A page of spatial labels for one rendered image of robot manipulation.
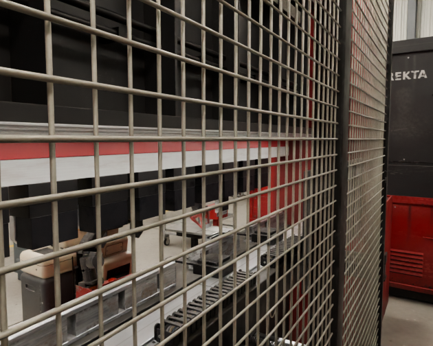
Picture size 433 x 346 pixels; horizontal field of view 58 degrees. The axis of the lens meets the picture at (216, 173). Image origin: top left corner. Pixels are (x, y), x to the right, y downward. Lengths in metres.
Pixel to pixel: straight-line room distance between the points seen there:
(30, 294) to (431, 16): 8.11
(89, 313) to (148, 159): 0.52
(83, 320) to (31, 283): 1.23
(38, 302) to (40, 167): 1.48
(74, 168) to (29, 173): 0.14
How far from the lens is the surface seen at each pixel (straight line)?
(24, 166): 1.04
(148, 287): 1.47
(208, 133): 1.29
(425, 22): 8.87
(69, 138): 0.18
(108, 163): 1.22
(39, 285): 2.41
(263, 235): 1.77
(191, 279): 1.67
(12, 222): 1.12
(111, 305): 1.34
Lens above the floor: 1.45
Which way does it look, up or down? 5 degrees down
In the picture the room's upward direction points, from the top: straight up
